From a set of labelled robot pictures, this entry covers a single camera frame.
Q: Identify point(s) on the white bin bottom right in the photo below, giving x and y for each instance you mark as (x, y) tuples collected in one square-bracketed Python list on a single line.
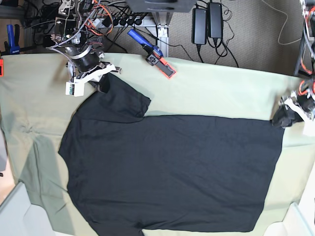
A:
[(298, 221)]

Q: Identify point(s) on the blue clamp at left edge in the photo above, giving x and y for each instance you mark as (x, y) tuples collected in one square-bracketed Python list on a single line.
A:
[(12, 45)]

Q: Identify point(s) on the white bin bottom left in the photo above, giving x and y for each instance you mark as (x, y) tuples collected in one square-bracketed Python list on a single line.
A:
[(18, 217)]

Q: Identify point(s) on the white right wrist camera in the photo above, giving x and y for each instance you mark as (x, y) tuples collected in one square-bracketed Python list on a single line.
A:
[(74, 89)]

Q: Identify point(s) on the white power strip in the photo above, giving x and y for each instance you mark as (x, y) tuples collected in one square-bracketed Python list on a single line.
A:
[(118, 22)]

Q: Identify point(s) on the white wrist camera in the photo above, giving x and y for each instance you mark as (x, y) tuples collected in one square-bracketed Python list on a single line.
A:
[(74, 89), (309, 127)]

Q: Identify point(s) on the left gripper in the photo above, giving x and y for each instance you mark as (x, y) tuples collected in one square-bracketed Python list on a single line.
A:
[(295, 108)]

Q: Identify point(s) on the white bin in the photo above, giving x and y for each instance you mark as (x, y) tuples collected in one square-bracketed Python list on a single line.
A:
[(18, 217), (298, 221)]

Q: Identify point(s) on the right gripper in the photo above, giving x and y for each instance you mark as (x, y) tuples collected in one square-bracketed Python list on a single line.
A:
[(98, 77)]

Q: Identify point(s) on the blue orange bar clamp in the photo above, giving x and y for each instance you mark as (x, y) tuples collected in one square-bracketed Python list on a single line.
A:
[(155, 56)]

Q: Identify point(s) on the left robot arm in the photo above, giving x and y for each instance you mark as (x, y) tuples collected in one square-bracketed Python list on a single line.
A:
[(305, 64)]

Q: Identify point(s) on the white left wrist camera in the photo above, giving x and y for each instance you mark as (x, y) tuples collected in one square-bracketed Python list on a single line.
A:
[(309, 127)]

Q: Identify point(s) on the aluminium frame post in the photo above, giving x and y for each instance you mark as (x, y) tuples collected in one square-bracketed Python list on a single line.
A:
[(162, 21)]

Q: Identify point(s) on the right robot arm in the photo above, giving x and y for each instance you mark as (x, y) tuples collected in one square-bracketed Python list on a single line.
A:
[(80, 29)]

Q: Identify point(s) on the black power adapter pair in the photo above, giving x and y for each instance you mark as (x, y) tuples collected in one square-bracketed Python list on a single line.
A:
[(207, 22)]

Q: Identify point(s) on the dark navy T-shirt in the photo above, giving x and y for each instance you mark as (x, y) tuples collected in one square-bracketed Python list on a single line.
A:
[(128, 172)]

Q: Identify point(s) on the orange clamp jaw left edge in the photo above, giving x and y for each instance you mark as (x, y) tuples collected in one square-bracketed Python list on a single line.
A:
[(1, 68)]

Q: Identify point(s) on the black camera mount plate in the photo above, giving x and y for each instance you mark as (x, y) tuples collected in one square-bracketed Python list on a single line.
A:
[(161, 5)]

